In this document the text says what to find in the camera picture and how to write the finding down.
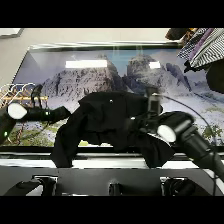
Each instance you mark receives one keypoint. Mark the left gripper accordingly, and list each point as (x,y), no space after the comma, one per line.
(60,114)

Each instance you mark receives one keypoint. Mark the black long-sleeved shirt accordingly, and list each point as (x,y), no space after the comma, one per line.
(106,113)

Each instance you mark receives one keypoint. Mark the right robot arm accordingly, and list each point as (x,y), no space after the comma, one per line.
(196,146)

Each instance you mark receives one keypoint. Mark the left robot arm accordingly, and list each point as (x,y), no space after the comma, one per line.
(33,114)

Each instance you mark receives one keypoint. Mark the dark brown garment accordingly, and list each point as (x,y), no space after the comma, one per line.
(175,33)

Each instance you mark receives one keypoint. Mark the black and white checked garment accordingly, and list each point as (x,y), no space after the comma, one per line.
(191,47)

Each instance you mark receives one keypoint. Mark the purple garment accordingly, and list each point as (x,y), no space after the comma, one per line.
(204,39)

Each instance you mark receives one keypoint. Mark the black and white striped garment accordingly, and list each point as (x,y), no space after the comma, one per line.
(213,50)

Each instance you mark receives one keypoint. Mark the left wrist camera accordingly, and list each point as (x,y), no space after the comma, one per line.
(37,96)

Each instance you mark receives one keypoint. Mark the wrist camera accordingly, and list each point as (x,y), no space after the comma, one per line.
(153,101)
(37,96)

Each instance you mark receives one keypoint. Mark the silver frame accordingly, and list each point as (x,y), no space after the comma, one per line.
(100,163)

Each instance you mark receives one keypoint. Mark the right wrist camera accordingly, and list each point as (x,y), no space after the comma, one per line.
(153,101)

